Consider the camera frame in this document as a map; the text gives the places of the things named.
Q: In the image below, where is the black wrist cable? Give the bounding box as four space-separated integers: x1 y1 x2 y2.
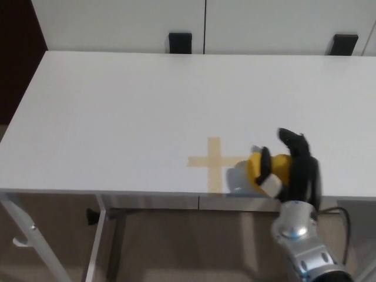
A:
318 206 353 265

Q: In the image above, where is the short beige tape strip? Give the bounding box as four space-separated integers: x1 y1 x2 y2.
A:
187 155 246 169

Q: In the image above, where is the white partition panel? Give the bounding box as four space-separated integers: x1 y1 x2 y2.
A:
29 0 206 55
204 0 372 56

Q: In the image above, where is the grey desk crossbar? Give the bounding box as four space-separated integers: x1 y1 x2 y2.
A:
108 207 283 220

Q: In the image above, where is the yellow rubber duck toy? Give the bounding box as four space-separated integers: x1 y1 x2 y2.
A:
246 152 293 195

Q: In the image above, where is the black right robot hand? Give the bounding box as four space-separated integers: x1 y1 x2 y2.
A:
254 127 324 211

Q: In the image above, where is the white desk leg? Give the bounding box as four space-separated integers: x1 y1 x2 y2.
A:
0 192 73 282
85 193 112 282

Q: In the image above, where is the white inner desk leg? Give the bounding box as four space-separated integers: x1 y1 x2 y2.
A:
85 193 112 282

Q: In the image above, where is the white outer desk leg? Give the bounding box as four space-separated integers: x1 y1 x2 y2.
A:
0 192 73 282

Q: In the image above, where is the white desk leg hook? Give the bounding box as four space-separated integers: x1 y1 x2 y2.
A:
12 236 33 247

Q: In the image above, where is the black desk foot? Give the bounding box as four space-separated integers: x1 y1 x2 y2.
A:
86 207 101 226

